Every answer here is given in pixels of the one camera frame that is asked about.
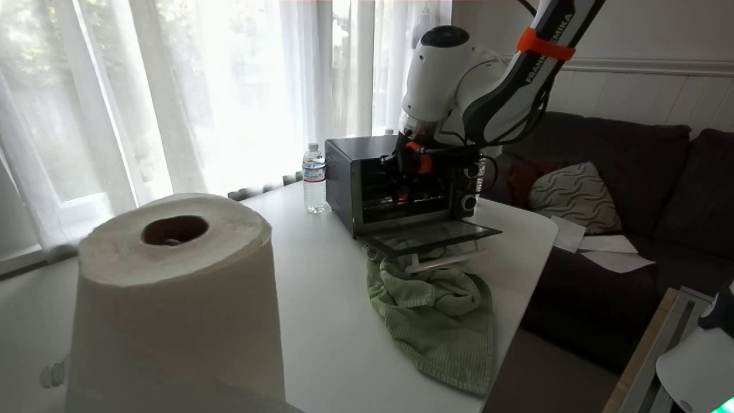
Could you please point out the white plate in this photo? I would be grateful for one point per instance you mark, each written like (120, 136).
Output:
(698, 372)

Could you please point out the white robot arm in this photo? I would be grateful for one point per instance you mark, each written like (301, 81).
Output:
(463, 97)

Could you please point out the white papers on sofa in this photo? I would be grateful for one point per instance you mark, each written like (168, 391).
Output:
(614, 253)

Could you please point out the wooden side table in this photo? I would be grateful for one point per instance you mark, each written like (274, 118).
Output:
(639, 389)

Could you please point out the clear plastic water bottle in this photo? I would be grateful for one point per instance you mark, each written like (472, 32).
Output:
(316, 179)

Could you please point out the patterned grey cushion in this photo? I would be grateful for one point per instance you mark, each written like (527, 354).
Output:
(577, 194)

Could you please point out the black toaster oven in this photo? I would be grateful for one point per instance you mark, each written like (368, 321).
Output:
(364, 194)

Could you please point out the dark red cushion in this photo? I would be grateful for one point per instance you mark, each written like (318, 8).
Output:
(521, 179)

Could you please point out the dark brown sofa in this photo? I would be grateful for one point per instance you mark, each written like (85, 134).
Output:
(674, 190)

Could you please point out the green towel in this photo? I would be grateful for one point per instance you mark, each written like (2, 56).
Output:
(442, 321)

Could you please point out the white paper towel roll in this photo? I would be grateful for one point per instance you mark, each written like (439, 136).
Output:
(177, 313)

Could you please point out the white sheer curtain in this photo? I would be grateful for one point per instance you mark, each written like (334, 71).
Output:
(112, 103)

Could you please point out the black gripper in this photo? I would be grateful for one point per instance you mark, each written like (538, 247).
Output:
(415, 164)

